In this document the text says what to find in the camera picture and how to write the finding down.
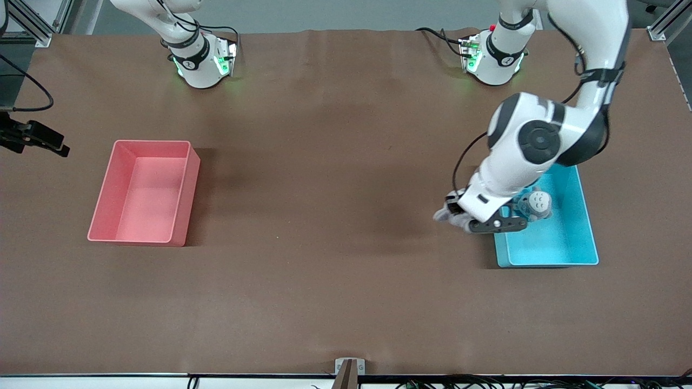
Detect metal camera post bracket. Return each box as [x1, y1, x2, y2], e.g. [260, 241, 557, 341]
[334, 358, 366, 389]

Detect blue plastic box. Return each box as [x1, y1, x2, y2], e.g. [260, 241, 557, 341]
[494, 164, 600, 269]

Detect aluminium frame profile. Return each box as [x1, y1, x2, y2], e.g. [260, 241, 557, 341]
[646, 0, 692, 42]
[0, 0, 74, 48]

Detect black cable bundle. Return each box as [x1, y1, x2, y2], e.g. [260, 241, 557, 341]
[394, 371, 692, 389]

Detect black arm base cable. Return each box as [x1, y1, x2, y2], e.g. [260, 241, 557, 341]
[415, 27, 467, 58]
[187, 24, 242, 55]

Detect arm base connector plate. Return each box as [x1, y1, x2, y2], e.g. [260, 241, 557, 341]
[214, 37, 239, 77]
[458, 33, 482, 74]

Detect brown table cover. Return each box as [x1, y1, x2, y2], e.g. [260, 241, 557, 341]
[0, 27, 692, 377]

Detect pink plastic box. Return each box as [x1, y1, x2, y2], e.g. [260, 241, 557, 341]
[87, 140, 201, 247]

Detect grey plush toy white belly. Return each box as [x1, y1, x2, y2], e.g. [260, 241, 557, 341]
[432, 189, 477, 234]
[513, 187, 553, 222]

